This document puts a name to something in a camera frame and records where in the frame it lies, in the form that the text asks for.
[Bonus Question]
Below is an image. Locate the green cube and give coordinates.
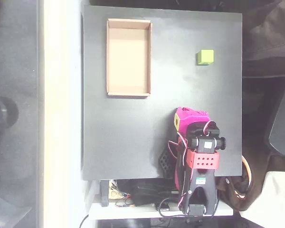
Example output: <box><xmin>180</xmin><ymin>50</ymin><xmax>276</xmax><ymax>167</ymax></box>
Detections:
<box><xmin>196</xmin><ymin>49</ymin><xmax>215</xmax><ymax>65</ymax></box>

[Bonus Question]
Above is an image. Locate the white shelf board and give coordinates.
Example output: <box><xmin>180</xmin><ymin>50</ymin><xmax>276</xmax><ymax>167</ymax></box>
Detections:
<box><xmin>88</xmin><ymin>201</ymin><xmax>234</xmax><ymax>220</ymax></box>

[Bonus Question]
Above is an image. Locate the small wooden piece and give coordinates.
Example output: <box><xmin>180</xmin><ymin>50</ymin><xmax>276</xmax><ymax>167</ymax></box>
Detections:
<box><xmin>108</xmin><ymin>187</ymin><xmax>124</xmax><ymax>200</ymax></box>

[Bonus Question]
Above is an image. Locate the brown bag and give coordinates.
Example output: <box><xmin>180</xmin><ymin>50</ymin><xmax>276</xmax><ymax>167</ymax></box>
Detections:
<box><xmin>216</xmin><ymin>154</ymin><xmax>269</xmax><ymax>212</ymax></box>

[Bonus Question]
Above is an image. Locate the cardboard box tray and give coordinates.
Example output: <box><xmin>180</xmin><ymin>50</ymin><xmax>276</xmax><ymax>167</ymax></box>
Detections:
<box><xmin>106</xmin><ymin>18</ymin><xmax>152</xmax><ymax>97</ymax></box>

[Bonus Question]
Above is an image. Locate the black power cable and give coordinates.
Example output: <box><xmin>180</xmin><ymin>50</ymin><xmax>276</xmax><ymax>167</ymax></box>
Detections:
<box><xmin>79</xmin><ymin>213</ymin><xmax>90</xmax><ymax>228</ymax></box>

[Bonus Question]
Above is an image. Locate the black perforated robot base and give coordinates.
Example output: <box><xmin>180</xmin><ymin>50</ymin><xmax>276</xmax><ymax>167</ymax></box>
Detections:
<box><xmin>158</xmin><ymin>145</ymin><xmax>179</xmax><ymax>179</ymax></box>

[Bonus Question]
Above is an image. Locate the small black controller board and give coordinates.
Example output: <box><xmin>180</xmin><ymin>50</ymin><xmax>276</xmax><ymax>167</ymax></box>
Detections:
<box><xmin>155</xmin><ymin>201</ymin><xmax>171</xmax><ymax>212</ymax></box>

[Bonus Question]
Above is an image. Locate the white cloth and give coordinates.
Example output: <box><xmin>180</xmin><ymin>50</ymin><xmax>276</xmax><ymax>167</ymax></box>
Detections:
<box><xmin>239</xmin><ymin>171</ymin><xmax>285</xmax><ymax>228</ymax></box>

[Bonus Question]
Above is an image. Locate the black office chair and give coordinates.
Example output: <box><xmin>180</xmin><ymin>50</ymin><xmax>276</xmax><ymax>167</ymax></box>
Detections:
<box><xmin>263</xmin><ymin>68</ymin><xmax>285</xmax><ymax>156</ymax></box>

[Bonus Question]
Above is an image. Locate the brown jacket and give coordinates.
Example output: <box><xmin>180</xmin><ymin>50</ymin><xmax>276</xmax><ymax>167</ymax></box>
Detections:
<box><xmin>242</xmin><ymin>0</ymin><xmax>285</xmax><ymax>63</ymax></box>

